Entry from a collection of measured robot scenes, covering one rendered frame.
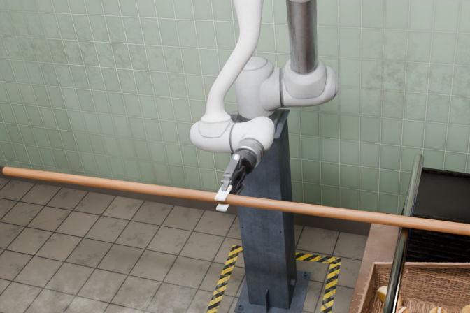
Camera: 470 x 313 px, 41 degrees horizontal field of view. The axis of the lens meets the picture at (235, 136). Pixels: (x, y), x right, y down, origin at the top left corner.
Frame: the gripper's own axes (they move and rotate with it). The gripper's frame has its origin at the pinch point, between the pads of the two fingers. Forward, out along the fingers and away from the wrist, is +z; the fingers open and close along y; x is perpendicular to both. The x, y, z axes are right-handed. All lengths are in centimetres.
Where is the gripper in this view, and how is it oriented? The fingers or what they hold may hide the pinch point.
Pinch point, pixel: (224, 198)
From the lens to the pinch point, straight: 186.2
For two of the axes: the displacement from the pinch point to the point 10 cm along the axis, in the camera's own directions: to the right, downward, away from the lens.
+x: -9.4, -1.0, 3.3
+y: 1.0, 8.3, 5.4
